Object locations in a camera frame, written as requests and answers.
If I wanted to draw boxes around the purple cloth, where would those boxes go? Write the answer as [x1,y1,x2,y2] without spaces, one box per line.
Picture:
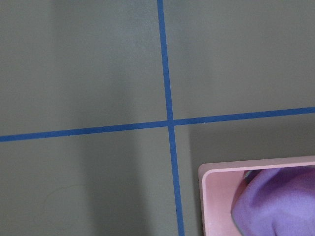
[231,166,315,236]

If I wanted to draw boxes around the pink plastic bin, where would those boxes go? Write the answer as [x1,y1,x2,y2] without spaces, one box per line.
[198,156,315,236]

